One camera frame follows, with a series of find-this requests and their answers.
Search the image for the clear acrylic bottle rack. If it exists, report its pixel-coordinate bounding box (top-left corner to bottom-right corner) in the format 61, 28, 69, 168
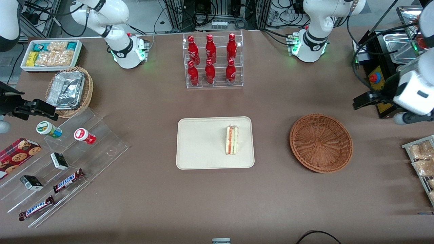
182, 30, 244, 89

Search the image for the Snickers bar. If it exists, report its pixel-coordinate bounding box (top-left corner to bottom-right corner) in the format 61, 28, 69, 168
18, 195, 55, 222
52, 168, 85, 194

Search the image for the cream rectangular tray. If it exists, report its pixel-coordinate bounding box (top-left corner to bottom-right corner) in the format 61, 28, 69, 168
176, 116, 255, 170

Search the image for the red lid cup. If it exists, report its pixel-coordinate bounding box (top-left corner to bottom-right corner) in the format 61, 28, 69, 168
74, 128, 96, 145

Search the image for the round brown wicker basket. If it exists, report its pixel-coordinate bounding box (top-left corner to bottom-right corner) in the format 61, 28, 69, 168
289, 113, 354, 174

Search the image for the white snack bin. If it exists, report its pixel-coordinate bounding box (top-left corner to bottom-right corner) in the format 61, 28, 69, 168
20, 39, 83, 73

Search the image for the small black box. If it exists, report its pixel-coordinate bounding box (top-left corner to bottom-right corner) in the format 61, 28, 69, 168
19, 175, 44, 191
50, 152, 69, 171

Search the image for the triangle sandwich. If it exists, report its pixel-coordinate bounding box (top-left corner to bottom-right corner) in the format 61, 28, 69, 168
225, 124, 239, 156

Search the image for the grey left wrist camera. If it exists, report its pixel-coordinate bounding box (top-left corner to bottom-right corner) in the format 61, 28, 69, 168
393, 111, 434, 126

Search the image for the red cola bottle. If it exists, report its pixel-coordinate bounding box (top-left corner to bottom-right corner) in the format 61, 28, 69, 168
205, 34, 217, 64
187, 60, 200, 86
187, 35, 201, 65
225, 59, 237, 84
205, 59, 216, 85
226, 33, 238, 62

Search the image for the clear snack bag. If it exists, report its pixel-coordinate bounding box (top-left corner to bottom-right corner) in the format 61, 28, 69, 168
408, 140, 434, 160
412, 159, 434, 177

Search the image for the steel pan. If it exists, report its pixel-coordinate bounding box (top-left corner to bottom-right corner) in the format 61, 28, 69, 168
382, 32, 418, 64

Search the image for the clear bag of crackers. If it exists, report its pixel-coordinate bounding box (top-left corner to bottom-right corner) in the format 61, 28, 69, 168
35, 41, 74, 67

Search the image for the green lid cup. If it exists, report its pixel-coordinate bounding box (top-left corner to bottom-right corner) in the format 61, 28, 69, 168
36, 121, 63, 139

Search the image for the black machine with yellow panel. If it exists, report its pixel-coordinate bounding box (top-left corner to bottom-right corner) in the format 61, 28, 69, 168
352, 6, 428, 119

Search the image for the black cable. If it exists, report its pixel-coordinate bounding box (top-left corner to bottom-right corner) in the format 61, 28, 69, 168
296, 230, 343, 244

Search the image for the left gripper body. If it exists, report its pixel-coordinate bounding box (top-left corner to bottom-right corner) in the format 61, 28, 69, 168
382, 56, 434, 116

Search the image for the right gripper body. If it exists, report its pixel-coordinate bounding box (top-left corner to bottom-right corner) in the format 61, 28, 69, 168
0, 81, 25, 118

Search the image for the red cookie box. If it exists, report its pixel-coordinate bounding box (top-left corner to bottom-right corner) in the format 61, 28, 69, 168
0, 137, 42, 180

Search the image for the oval wicker basket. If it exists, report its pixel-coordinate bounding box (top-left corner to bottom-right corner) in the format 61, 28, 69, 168
45, 66, 94, 119

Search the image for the clear acrylic stepped shelf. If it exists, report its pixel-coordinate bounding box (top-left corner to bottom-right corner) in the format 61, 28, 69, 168
0, 107, 130, 228

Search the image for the grey rack with snack bags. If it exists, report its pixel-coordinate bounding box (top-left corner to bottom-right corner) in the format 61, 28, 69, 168
401, 135, 434, 207

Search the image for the aluminium foil container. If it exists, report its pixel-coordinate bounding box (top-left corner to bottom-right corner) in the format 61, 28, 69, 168
46, 71, 86, 110

